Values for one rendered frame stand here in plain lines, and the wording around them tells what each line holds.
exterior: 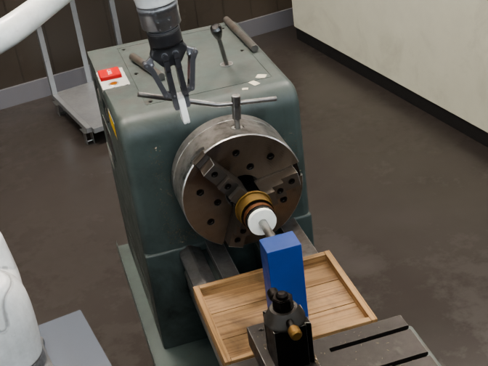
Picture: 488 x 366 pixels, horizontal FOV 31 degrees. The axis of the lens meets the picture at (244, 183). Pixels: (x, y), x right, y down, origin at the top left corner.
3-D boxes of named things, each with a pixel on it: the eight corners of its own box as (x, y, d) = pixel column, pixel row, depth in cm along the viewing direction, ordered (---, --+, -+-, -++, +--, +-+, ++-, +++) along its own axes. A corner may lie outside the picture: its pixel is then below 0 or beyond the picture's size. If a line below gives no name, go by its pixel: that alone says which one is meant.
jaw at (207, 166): (224, 186, 223) (190, 162, 217) (238, 172, 222) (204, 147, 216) (237, 208, 213) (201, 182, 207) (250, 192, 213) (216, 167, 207)
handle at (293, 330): (283, 328, 168) (282, 319, 167) (295, 325, 168) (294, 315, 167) (291, 343, 164) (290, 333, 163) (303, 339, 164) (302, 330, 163)
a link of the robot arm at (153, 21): (181, 2, 190) (186, 27, 193) (171, -10, 197) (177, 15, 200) (139, 14, 188) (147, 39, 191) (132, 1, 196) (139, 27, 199)
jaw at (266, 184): (249, 173, 223) (293, 155, 224) (254, 189, 226) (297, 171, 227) (262, 194, 214) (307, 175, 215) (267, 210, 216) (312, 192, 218)
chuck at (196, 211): (177, 237, 233) (170, 128, 218) (291, 218, 240) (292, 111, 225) (185, 255, 225) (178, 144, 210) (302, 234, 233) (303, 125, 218)
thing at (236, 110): (241, 135, 220) (239, 92, 215) (242, 139, 218) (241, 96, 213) (232, 136, 220) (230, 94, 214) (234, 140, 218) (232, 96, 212)
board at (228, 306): (194, 299, 221) (192, 286, 219) (330, 262, 228) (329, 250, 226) (227, 376, 196) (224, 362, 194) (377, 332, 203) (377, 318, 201)
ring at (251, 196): (229, 189, 214) (240, 208, 206) (266, 181, 216) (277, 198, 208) (234, 222, 218) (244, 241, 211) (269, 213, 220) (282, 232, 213)
